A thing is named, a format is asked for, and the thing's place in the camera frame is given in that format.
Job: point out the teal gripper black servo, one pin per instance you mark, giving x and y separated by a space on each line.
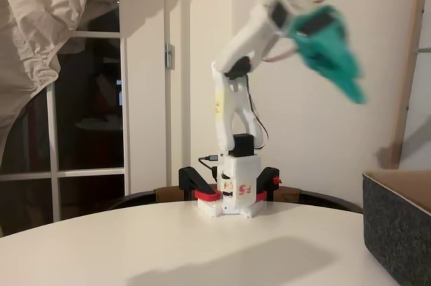
328 55

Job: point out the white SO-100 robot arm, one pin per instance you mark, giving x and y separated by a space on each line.
242 171

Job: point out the dark grey felt basket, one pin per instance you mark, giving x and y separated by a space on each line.
394 232

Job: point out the thin metal rod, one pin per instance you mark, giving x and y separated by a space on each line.
424 51

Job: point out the metal door hinge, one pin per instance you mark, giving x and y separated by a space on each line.
169 55

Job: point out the black table clamp red pad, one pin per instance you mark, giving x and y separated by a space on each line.
188 178

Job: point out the white framed glass door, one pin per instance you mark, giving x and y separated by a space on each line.
148 97

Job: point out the beige crumpled curtain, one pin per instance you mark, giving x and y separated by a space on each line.
33 13

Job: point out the wooden frame with translucent panel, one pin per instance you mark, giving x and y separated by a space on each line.
409 74

